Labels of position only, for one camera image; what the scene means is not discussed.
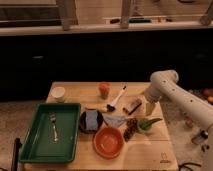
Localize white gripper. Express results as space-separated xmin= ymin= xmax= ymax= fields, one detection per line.
xmin=144 ymin=85 xmax=163 ymax=116

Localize wooden block eraser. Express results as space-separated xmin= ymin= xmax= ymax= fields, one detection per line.
xmin=123 ymin=98 xmax=142 ymax=115

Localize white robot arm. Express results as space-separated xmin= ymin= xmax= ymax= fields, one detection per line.
xmin=144 ymin=70 xmax=213 ymax=171

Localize red bowl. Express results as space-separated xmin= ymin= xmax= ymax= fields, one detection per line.
xmin=93 ymin=127 xmax=124 ymax=159

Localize green toy vegetable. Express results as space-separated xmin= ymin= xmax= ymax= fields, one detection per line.
xmin=137 ymin=118 xmax=161 ymax=134

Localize dark red grapes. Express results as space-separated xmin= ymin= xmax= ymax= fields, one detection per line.
xmin=123 ymin=118 xmax=137 ymax=142

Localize grey blue cloth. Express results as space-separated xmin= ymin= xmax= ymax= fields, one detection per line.
xmin=103 ymin=114 xmax=127 ymax=127

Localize orange topped cup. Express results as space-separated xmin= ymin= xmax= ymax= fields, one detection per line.
xmin=99 ymin=82 xmax=110 ymax=99

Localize blue grey sponge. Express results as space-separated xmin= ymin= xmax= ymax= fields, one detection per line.
xmin=85 ymin=110 xmax=98 ymax=131

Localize black plate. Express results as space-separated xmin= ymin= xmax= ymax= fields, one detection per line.
xmin=79 ymin=110 xmax=103 ymax=134

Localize small white cup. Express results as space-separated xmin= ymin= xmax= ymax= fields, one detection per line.
xmin=51 ymin=87 xmax=65 ymax=102

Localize silver fork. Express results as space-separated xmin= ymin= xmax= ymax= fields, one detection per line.
xmin=50 ymin=114 xmax=59 ymax=142

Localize green plastic tray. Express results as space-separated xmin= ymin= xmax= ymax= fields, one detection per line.
xmin=19 ymin=103 xmax=81 ymax=163

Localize black chair edge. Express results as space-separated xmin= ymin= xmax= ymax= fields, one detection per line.
xmin=11 ymin=138 xmax=22 ymax=171

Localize black cable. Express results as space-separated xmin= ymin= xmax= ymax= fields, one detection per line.
xmin=177 ymin=161 xmax=204 ymax=171

